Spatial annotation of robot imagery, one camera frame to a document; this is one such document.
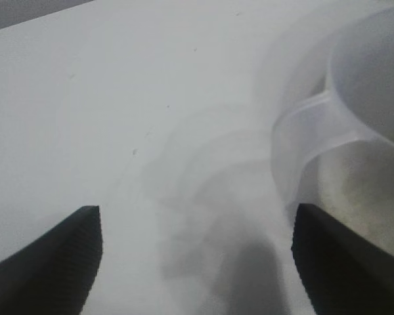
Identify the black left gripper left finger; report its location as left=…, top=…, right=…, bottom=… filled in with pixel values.
left=0, top=205, right=103, bottom=315

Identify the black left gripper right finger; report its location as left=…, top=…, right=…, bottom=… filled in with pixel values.
left=290, top=202, right=394, bottom=315

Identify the clear plastic measuring cup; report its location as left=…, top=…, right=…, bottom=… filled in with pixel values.
left=271, top=0, right=394, bottom=237

